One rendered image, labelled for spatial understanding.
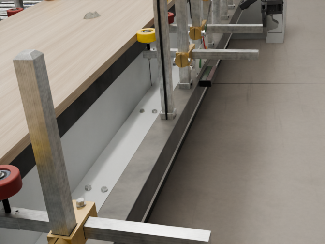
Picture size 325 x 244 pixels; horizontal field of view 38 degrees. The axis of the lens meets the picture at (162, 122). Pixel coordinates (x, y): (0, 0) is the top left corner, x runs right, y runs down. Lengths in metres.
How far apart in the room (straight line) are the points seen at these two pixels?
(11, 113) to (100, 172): 0.36
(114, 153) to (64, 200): 0.70
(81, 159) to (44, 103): 0.67
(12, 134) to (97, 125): 0.44
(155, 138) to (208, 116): 1.73
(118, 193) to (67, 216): 0.35
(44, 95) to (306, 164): 2.04
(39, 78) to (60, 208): 0.24
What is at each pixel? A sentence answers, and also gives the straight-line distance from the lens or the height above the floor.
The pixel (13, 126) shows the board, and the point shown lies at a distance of 1.17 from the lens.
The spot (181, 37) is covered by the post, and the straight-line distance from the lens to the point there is 1.71.
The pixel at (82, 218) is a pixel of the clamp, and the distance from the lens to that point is 0.93.
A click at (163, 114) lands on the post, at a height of 0.72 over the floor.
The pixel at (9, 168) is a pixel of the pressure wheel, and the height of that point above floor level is 0.91.
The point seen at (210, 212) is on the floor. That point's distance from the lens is 2.26.
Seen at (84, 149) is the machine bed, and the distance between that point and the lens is 1.43.
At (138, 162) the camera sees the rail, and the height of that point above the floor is 0.70.
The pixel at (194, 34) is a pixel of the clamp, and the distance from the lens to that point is 1.93.
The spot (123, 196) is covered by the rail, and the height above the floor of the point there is 0.70.
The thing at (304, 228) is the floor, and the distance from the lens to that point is 2.21.
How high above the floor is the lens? 1.38
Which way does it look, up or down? 26 degrees down
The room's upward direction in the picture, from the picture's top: 5 degrees counter-clockwise
